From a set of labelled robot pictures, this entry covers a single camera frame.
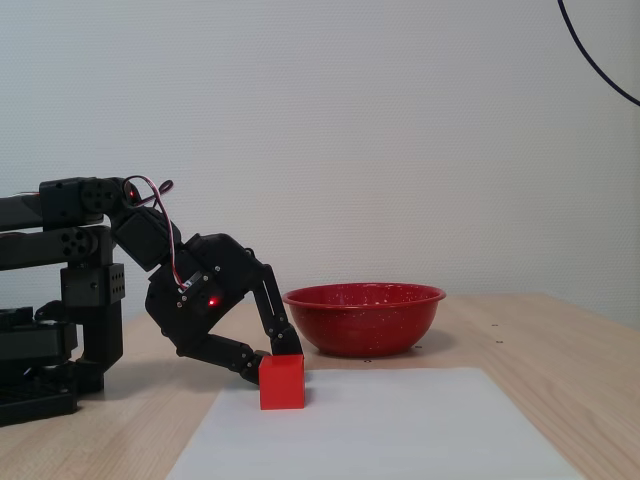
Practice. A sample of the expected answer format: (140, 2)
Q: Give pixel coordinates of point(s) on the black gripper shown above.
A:
(200, 295)

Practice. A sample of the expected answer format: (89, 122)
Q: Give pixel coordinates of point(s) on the red cube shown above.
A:
(281, 382)

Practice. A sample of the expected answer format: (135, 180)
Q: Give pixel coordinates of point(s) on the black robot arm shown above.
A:
(60, 200)

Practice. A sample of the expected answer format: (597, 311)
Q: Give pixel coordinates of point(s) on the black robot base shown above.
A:
(30, 345)

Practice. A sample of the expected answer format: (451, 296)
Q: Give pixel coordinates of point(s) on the red speckled bowl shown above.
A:
(365, 320)

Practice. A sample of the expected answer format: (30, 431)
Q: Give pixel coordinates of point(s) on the white paper sheet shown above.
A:
(380, 430)

